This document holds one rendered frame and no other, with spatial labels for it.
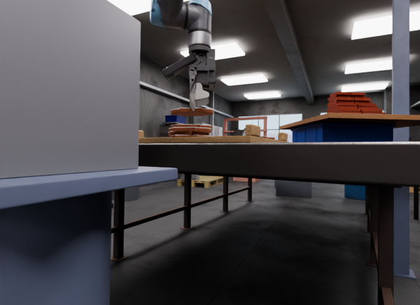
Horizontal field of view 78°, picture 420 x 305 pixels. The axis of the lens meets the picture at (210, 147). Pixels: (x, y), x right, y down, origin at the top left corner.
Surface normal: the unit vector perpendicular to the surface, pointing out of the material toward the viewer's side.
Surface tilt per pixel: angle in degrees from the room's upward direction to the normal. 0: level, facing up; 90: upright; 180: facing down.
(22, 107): 90
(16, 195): 90
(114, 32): 90
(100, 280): 90
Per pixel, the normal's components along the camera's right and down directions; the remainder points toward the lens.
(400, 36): -0.50, -0.02
